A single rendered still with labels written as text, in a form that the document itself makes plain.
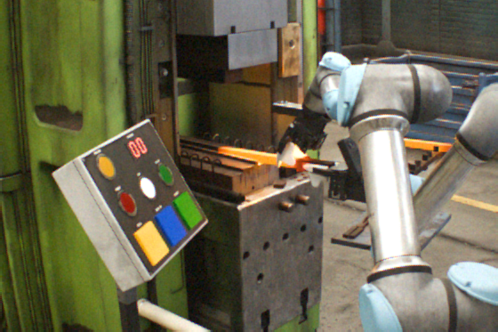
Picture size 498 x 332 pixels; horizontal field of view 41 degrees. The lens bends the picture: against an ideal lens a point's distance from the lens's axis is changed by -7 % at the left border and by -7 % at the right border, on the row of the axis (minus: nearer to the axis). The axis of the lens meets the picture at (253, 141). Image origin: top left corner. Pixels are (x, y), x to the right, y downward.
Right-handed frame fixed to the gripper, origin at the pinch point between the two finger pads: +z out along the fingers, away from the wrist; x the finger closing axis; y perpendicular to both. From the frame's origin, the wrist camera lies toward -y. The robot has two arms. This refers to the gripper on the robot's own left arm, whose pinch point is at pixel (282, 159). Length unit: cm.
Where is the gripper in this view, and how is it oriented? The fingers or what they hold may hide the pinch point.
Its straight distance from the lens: 196.9
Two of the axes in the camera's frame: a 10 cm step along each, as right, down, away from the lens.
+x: 6.6, -2.0, 7.2
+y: 6.6, 6.0, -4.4
